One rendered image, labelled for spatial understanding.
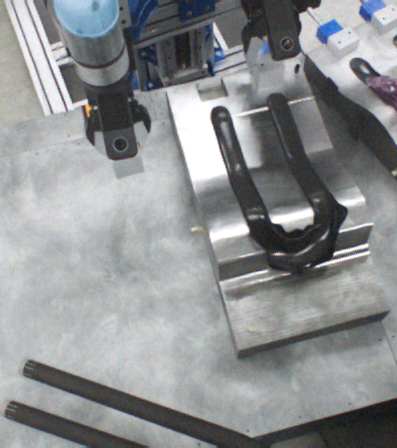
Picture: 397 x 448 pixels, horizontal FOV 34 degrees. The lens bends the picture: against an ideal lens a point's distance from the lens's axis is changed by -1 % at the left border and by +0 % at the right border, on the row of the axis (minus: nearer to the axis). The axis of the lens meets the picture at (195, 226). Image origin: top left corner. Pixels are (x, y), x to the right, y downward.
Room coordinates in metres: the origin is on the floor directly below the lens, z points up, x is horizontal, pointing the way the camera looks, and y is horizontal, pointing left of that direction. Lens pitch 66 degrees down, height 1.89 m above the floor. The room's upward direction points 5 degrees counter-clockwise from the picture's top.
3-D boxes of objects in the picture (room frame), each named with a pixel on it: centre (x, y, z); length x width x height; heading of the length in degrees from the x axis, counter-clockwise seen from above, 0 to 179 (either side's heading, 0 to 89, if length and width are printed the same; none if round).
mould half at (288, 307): (0.49, -0.14, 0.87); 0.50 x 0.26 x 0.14; 10
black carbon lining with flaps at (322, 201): (0.51, -0.14, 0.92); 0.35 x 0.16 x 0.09; 10
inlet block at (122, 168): (0.60, 0.11, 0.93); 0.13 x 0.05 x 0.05; 10
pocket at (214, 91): (0.71, -0.05, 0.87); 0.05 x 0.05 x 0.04; 10
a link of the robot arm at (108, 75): (0.58, 0.11, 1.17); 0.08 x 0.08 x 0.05
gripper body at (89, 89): (0.59, 0.11, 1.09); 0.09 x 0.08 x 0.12; 10
